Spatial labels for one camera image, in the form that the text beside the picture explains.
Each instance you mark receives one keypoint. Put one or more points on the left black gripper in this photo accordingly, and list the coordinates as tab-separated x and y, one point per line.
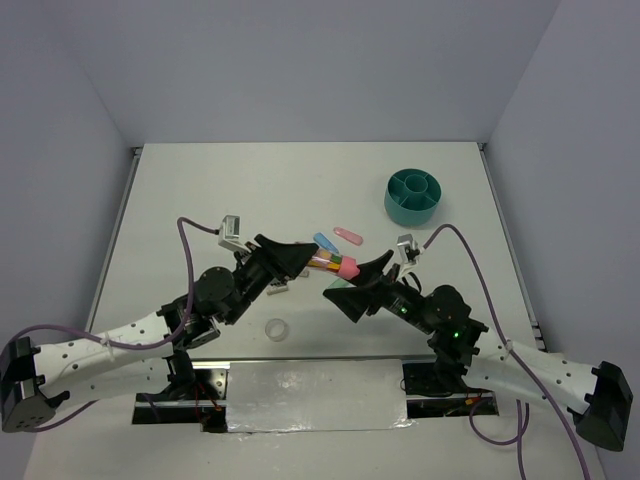
279	260

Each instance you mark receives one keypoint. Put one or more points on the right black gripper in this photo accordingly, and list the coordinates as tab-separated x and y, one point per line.
354	301

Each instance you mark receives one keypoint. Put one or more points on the green correction tape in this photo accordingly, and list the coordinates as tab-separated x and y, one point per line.
339	283

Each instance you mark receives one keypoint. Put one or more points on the pink capped crayon tube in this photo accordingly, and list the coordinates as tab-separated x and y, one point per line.
344	267

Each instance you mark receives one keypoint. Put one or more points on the blue correction tape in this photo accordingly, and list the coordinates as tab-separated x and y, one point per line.
322	241

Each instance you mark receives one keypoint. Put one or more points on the white staples box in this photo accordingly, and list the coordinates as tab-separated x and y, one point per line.
277	287

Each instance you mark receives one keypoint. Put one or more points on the pink correction tape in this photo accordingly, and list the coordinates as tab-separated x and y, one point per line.
348	236

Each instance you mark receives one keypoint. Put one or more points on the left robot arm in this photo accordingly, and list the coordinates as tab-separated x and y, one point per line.
38	380

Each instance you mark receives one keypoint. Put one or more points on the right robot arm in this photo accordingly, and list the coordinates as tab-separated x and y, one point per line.
470	354

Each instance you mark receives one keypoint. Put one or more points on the clear tape roll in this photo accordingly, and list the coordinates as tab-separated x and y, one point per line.
276	330

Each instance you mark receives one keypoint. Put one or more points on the teal round divided organizer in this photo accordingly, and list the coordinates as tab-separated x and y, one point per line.
411	197

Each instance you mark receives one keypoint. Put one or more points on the silver taped panel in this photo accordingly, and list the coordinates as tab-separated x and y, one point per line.
316	396

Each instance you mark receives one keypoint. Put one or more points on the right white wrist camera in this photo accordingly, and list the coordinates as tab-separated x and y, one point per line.
410	252

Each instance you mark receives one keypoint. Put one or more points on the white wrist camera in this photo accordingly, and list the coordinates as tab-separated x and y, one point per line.
229	234
410	252

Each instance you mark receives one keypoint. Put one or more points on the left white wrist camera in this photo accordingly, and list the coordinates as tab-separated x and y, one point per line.
229	234

